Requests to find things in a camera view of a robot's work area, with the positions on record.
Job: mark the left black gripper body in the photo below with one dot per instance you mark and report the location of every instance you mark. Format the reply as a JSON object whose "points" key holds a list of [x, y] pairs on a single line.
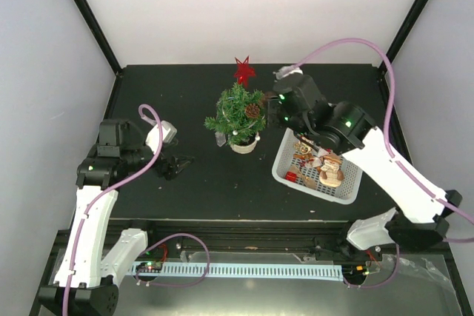
{"points": [[161, 170]]}

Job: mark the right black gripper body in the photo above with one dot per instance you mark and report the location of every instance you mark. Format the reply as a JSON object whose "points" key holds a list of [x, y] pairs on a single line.
{"points": [[274, 120]]}

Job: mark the brown pine cone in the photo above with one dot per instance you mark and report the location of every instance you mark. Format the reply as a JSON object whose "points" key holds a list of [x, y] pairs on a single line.
{"points": [[264, 99], [252, 111]]}

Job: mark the clear battery box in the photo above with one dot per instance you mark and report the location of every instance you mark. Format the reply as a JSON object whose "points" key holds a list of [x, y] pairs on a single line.
{"points": [[221, 139]]}

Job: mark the red star ornament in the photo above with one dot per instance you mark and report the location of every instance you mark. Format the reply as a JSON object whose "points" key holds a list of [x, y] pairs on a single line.
{"points": [[244, 71]]}

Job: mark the silver glitter ornament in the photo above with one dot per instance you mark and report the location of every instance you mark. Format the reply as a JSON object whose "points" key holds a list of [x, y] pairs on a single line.
{"points": [[317, 160]]}

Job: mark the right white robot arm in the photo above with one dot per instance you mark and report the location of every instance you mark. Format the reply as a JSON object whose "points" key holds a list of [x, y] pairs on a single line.
{"points": [[419, 219]]}

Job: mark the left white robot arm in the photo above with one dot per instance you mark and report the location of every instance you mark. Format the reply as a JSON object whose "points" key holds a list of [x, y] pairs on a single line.
{"points": [[88, 279]]}

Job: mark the small green christmas tree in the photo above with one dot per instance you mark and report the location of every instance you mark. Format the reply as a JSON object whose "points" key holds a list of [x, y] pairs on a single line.
{"points": [[230, 118]]}

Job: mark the white tree pot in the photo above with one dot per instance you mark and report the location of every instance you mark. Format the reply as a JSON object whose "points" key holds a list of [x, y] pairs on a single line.
{"points": [[247, 146]]}

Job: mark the red gift box ornament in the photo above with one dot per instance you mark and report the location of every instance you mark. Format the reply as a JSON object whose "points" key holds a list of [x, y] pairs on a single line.
{"points": [[291, 176]]}

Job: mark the wooden snowman ornament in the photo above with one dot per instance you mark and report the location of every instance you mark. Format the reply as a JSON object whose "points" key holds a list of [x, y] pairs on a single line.
{"points": [[329, 172]]}

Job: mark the left circuit board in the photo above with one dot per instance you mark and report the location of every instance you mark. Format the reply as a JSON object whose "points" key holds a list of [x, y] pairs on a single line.
{"points": [[149, 267]]}

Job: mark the circuit board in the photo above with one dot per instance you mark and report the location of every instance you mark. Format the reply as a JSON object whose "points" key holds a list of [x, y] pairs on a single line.
{"points": [[149, 267], [356, 270]]}

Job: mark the white perforated plastic basket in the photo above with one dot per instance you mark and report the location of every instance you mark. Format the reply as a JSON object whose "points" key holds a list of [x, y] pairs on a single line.
{"points": [[345, 194]]}

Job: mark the right circuit board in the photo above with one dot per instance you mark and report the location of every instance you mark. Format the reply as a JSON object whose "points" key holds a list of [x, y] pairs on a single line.
{"points": [[356, 270]]}

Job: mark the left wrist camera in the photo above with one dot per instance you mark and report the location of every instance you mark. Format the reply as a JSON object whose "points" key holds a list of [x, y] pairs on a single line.
{"points": [[165, 134]]}

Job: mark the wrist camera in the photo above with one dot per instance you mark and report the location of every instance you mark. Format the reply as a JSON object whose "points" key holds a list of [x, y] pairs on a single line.
{"points": [[286, 71], [165, 134]]}

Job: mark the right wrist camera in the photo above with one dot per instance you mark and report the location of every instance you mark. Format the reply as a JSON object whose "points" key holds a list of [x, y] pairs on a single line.
{"points": [[286, 71]]}

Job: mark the white slotted cable duct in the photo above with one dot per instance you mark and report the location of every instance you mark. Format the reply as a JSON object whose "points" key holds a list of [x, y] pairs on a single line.
{"points": [[244, 270]]}

